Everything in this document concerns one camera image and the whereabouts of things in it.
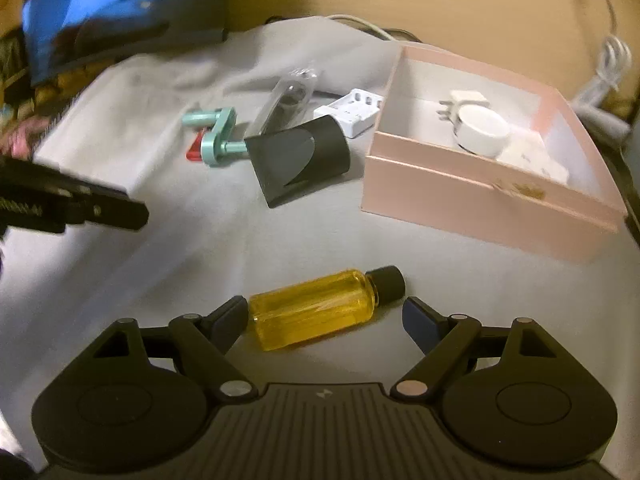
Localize white wrapped packet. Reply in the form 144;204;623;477
497;130;571;186

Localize patterned colourful cloth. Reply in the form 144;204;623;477
0;35;81;161

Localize black hair dryer nozzle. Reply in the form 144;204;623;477
244;115;351;208

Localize grey cloth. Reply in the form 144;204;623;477
0;22;626;466

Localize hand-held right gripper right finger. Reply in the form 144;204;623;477
391;296;557;404

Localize white plug adapter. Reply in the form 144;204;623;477
439;90;491;126

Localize small red plastic piece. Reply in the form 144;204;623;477
186;130;207;162

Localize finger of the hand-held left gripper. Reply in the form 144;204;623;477
65;181;150;233

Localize white round jar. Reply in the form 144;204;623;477
452;106;512;157

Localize clear plastic case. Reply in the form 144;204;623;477
247;67;319;137

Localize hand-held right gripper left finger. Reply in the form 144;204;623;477
94;296;255;405

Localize teal hand crank tool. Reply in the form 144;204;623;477
182;107;248;166

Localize pink cardboard box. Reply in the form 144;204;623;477
360;44;628;264

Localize bundled white cable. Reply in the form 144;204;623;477
570;0;633;106

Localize yellow liquid bottle black cap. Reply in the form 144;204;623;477
248;265;406;352

